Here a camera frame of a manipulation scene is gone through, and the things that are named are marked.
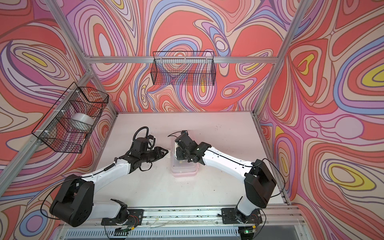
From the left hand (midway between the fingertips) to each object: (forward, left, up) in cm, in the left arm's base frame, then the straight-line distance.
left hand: (168, 151), depth 86 cm
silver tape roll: (+7, +41, +22) cm, 47 cm away
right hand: (-4, -8, +2) cm, 9 cm away
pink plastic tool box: (-11, -8, +1) cm, 13 cm away
